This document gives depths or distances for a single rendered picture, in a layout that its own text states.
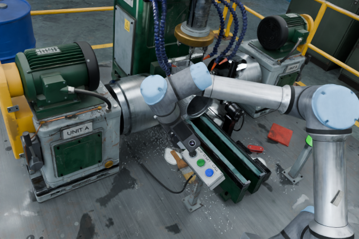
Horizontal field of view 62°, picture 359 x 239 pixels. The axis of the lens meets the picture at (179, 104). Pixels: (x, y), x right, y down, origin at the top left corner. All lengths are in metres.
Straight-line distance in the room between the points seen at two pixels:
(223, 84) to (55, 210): 0.79
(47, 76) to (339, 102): 0.85
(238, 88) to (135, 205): 0.64
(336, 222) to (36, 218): 1.00
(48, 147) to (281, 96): 0.79
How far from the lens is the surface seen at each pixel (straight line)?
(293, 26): 1.76
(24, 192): 1.36
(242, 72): 1.55
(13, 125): 1.12
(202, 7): 1.28
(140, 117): 1.22
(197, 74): 0.81
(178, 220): 1.26
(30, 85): 1.02
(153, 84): 0.80
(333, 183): 0.93
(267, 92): 0.97
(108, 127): 1.16
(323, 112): 0.85
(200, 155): 1.11
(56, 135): 1.09
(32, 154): 1.12
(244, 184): 1.28
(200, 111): 1.51
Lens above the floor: 1.87
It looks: 38 degrees down
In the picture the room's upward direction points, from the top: 11 degrees clockwise
